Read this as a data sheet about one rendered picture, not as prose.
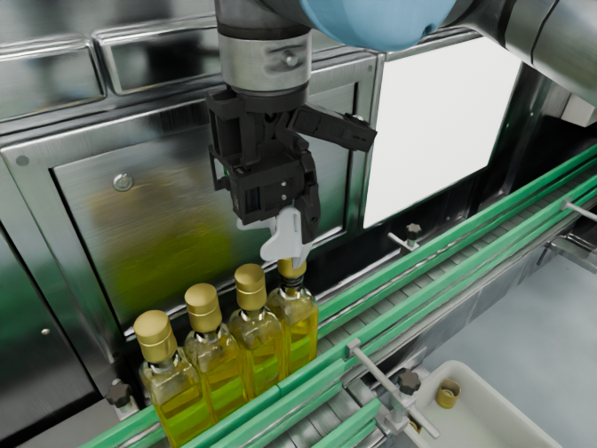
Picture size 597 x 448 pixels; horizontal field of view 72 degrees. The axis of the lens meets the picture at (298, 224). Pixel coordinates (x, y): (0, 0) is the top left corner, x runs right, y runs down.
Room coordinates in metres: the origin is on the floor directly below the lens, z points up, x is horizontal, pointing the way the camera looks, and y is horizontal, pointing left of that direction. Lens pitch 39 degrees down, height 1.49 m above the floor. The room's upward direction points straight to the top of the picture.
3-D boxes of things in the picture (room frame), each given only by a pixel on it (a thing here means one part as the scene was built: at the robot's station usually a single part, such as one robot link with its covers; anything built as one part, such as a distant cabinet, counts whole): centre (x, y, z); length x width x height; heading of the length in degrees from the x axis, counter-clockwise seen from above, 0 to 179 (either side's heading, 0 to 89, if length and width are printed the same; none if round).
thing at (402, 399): (0.31, -0.13, 0.95); 0.17 x 0.03 x 0.12; 36
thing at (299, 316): (0.36, 0.01, 0.99); 0.06 x 0.06 x 0.21; 36
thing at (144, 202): (0.60, -0.09, 1.15); 0.90 x 0.03 x 0.34; 126
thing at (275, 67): (0.35, 0.03, 1.39); 0.08 x 0.08 x 0.05
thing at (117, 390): (0.29, 0.24, 0.94); 0.07 x 0.04 x 0.13; 36
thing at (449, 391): (0.38, -0.27, 0.79); 0.04 x 0.04 x 0.04
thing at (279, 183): (0.35, 0.03, 1.31); 0.09 x 0.08 x 0.12; 122
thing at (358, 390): (0.32, -0.12, 0.85); 0.09 x 0.04 x 0.07; 36
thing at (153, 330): (0.26, 0.15, 1.14); 0.04 x 0.04 x 0.04
